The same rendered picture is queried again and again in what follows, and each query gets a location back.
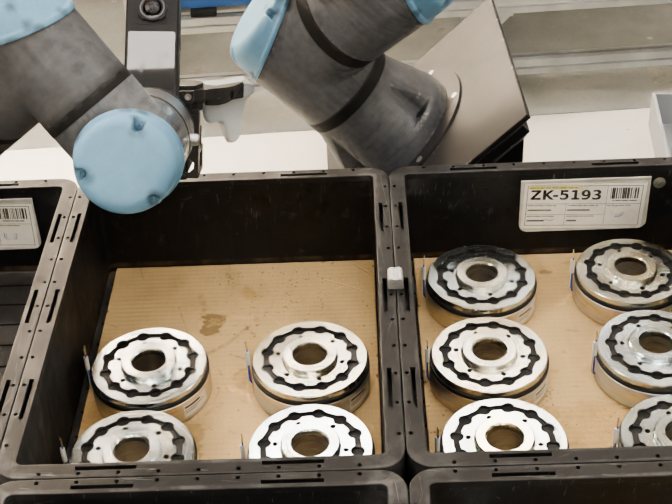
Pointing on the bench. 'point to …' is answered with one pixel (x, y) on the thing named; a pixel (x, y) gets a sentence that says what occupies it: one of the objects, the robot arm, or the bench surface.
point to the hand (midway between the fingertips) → (174, 76)
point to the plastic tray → (661, 124)
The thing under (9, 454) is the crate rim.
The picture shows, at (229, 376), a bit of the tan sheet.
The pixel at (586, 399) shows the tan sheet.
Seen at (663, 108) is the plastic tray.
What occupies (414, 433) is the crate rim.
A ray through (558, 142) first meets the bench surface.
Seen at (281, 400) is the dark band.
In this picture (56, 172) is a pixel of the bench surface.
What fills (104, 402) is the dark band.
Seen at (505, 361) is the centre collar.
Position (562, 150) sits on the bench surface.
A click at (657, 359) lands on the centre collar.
